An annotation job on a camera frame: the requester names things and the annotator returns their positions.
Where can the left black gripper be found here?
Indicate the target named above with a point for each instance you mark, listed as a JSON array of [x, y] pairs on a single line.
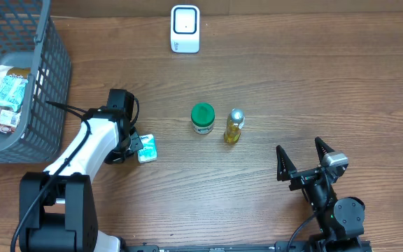
[[113, 157]]

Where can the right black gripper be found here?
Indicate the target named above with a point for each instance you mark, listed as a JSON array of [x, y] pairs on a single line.
[[287, 171]]

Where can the teal white tissue pack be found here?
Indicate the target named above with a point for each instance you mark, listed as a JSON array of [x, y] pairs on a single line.
[[149, 151]]

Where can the yellow dish soap bottle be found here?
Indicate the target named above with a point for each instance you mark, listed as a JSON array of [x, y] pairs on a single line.
[[234, 125]]

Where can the green lid jar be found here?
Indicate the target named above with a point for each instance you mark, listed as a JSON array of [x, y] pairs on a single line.
[[202, 117]]

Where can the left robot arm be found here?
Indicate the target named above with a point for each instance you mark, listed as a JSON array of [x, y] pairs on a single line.
[[57, 209]]

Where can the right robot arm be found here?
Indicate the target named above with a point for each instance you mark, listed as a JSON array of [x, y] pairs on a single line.
[[336, 224]]

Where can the white barcode scanner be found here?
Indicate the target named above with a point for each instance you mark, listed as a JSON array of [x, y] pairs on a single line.
[[185, 29]]

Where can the brown white snack wrapper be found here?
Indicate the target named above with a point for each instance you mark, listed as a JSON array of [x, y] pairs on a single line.
[[9, 120]]

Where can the teal snack packet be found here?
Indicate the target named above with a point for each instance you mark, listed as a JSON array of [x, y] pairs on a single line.
[[12, 92]]

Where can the grey plastic mesh basket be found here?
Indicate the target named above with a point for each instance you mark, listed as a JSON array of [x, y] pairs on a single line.
[[28, 39]]

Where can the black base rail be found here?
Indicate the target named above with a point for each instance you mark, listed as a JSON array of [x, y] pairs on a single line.
[[208, 248]]

